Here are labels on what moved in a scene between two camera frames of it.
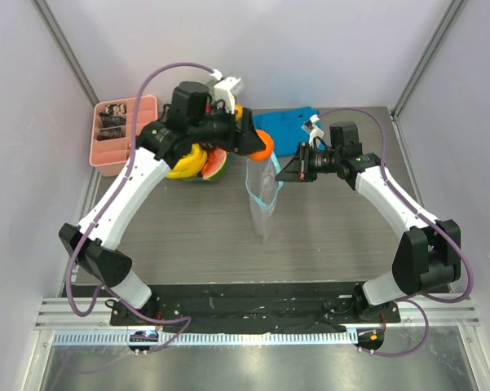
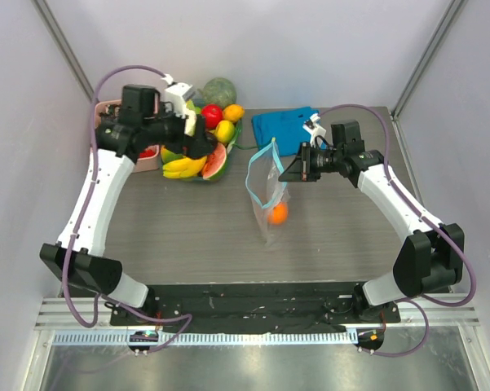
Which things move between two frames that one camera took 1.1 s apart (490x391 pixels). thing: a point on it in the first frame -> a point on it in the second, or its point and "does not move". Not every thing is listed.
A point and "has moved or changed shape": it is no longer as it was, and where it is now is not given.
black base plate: [252, 308] does not move
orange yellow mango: [240, 107] does not move
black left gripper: [242, 139] -> [191, 147]
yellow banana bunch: [190, 165] does not move
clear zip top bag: [262, 188] has moved or changed shape
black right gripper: [304, 161] does not move
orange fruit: [267, 152] -> [279, 213]
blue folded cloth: [285, 128] does not move
